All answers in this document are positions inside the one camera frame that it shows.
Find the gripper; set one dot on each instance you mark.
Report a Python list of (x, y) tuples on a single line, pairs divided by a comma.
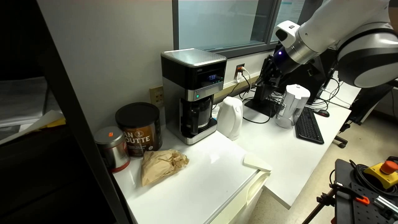
[(283, 60)]

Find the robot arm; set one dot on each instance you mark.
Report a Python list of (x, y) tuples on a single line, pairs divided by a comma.
[(329, 25)]

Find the black and silver coffee maker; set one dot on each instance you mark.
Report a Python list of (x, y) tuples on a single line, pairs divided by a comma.
[(189, 81)]

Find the glass coffee carafe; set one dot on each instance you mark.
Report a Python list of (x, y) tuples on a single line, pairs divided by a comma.
[(196, 116)]

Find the brown coffee can black lid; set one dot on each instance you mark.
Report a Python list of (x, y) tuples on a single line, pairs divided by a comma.
[(140, 130)]

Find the yellow emergency stop button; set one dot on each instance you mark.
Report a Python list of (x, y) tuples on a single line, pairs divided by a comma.
[(384, 174)]

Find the white water filter pitcher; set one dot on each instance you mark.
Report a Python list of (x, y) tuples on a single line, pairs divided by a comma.
[(292, 104)]

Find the black monitor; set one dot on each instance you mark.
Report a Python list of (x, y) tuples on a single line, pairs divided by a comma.
[(311, 77)]

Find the white electric kettle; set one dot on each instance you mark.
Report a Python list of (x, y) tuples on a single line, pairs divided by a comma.
[(230, 119)]

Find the black keyboard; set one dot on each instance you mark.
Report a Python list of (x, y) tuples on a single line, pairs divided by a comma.
[(308, 126)]

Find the black computer mouse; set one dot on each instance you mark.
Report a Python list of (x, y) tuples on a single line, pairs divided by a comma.
[(322, 113)]

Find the window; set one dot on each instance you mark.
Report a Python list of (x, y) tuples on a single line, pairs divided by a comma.
[(224, 25)]

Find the flat white pad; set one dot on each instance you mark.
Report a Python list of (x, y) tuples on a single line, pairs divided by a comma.
[(256, 163)]

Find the black office chair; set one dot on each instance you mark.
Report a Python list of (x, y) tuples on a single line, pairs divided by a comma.
[(367, 102)]

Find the crumpled brown paper bag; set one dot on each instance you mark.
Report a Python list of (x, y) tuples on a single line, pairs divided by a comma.
[(160, 165)]

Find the orange clamp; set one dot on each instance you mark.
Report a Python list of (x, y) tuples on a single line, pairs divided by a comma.
[(362, 199)]

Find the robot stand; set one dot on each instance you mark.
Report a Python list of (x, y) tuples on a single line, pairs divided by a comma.
[(357, 211)]

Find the silver tin with red base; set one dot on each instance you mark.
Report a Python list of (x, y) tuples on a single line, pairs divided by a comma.
[(111, 149)]

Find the dark shelf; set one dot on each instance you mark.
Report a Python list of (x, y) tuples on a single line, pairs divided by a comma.
[(46, 174)]

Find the stack of papers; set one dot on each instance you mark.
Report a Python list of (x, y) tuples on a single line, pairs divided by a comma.
[(25, 105)]

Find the wall socket with plugs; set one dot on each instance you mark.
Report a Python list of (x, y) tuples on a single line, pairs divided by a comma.
[(239, 71)]

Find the beige wall socket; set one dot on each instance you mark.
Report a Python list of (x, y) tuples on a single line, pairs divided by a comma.
[(157, 96)]

